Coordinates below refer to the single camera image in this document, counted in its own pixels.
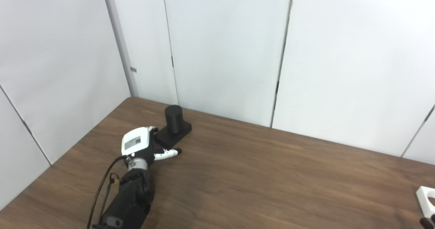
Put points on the black peg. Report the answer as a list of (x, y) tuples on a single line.
[(174, 127)]

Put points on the robot right hand white black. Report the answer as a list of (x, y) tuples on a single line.
[(428, 223)]

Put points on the grey wall corner post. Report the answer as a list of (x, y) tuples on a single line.
[(119, 38)]

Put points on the white square piece with hole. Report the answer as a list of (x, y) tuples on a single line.
[(424, 198)]

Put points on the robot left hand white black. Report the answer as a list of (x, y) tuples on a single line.
[(137, 142)]

